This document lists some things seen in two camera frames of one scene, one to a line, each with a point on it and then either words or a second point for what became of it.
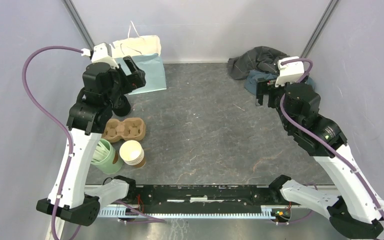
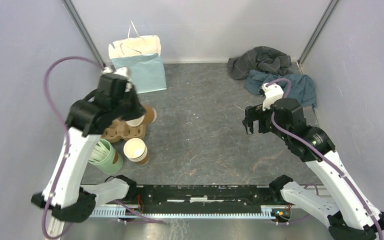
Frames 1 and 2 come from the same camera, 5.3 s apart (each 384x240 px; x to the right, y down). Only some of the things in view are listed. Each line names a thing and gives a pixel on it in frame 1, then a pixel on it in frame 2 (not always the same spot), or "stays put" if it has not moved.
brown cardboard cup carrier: [133, 129] stays put
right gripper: [267, 86] to [251, 111]
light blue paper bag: [146, 51] stays put
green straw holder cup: [107, 158] stays put
